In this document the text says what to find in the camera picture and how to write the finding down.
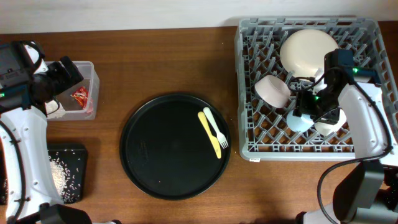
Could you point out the white plastic fork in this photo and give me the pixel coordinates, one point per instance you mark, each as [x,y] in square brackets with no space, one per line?
[219,135]

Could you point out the pink small bowl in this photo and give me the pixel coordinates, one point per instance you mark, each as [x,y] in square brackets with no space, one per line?
[273,91]

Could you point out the black rectangular tray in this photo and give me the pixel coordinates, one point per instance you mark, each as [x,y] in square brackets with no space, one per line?
[79,148]

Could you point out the pile of rice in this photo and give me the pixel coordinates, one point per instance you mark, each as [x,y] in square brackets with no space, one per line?
[66,166]

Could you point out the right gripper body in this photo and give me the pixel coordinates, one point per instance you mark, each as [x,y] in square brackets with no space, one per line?
[319,106]

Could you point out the clear plastic bin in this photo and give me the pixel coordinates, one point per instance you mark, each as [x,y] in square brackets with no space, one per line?
[70,109]

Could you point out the red snack wrapper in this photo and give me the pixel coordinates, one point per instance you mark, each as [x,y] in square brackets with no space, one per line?
[81,96]

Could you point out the white cup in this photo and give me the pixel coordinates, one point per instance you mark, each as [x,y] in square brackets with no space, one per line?
[325,129]

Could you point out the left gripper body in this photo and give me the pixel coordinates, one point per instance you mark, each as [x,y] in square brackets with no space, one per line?
[59,79]

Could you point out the light blue cup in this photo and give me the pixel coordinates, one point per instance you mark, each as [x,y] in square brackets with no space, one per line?
[300,123]

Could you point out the grey dishwasher rack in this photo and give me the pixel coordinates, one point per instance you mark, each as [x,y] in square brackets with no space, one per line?
[263,131]

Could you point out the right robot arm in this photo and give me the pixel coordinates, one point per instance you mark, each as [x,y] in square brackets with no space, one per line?
[368,194]

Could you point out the beige large bowl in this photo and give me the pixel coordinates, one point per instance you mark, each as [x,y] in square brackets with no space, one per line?
[302,54]

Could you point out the round black tray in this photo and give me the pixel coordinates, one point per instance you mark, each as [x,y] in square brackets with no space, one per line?
[165,151]

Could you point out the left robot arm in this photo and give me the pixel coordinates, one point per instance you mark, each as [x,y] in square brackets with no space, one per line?
[27,84]

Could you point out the yellow plastic spoon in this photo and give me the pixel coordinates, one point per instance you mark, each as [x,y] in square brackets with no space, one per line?
[212,138]

